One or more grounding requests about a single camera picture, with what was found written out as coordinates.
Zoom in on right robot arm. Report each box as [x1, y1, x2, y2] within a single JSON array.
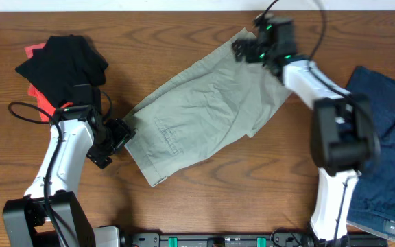
[[232, 12, 380, 246]]

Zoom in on black folded garment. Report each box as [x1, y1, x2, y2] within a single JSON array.
[[15, 35, 108, 108]]

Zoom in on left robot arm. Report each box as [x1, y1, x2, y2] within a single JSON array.
[[3, 84, 135, 246]]

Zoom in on khaki green shorts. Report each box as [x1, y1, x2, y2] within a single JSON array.
[[123, 29, 290, 187]]

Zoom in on dark blue denim jeans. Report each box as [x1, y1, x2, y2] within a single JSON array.
[[347, 67, 395, 241]]

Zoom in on red folded garment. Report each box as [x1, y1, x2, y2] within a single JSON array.
[[19, 43, 73, 116]]

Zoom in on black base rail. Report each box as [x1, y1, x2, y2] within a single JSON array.
[[125, 231, 389, 247]]

